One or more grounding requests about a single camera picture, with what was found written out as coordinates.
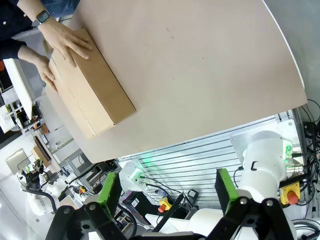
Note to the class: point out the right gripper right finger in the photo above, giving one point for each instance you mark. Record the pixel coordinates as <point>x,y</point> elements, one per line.
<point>226,187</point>

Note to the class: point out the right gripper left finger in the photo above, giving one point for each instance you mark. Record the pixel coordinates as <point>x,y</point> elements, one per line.
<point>110,190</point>

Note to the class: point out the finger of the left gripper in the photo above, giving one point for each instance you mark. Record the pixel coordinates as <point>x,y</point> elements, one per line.
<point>27,169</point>
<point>39,166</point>

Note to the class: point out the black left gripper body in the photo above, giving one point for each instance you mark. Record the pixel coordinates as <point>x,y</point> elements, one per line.
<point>32,179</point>

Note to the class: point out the brown cardboard box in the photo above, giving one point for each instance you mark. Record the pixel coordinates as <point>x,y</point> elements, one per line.
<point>95,95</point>

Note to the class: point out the person's right forearm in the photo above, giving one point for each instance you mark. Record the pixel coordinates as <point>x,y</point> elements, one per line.
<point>28,53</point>

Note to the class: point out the person's left forearm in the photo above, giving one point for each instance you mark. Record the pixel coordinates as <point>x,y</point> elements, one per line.
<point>27,7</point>

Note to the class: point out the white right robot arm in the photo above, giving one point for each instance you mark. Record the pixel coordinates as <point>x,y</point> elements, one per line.
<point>262,160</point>

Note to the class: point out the person's right hand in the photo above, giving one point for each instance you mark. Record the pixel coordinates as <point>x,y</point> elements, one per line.
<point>46,68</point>

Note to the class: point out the person's left hand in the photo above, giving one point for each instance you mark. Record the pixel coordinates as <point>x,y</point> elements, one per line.
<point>65,37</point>

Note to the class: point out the yellow emergency stop button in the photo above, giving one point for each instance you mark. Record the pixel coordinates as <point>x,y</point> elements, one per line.
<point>290,193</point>
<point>165,205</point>

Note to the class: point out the black stand strut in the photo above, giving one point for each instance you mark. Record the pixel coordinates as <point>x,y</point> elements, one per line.
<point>172,212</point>

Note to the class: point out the white side table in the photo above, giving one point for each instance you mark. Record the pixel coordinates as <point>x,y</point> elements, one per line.
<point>20,85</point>

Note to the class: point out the person in black sweater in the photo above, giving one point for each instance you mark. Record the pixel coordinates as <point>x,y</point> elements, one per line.
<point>10,25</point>

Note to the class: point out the grey smartwatch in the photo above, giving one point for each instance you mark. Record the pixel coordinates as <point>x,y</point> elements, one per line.
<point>43,17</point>

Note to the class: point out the aluminium slotted base frame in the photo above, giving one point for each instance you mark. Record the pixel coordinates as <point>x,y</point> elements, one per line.
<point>200,162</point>

